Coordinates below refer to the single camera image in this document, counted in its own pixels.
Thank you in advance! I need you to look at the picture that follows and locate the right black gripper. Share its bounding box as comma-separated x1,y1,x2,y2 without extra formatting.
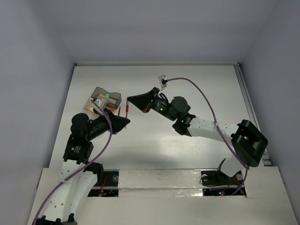
127,88,177,122

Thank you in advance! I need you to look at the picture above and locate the grey translucent container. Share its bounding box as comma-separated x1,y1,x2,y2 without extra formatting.
91,87,122,109

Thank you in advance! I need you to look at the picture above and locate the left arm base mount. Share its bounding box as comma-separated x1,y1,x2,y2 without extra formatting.
84,162,119,197

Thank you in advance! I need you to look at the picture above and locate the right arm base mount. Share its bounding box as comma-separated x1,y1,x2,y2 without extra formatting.
199,159,246,196

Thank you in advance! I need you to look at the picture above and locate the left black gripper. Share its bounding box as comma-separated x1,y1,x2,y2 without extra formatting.
86,107,129,140

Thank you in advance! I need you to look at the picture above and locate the red pen clear barrel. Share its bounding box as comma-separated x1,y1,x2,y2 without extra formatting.
125,100,129,119

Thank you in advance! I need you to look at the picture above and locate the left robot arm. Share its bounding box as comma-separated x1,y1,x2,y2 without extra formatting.
32,112,130,225

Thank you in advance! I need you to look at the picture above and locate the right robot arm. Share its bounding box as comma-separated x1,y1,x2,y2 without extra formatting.
127,87,268,186

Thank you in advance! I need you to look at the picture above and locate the orange translucent container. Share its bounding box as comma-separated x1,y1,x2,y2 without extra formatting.
83,98,116,115

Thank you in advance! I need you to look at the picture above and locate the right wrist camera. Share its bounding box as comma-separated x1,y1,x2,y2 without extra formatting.
158,75,168,92

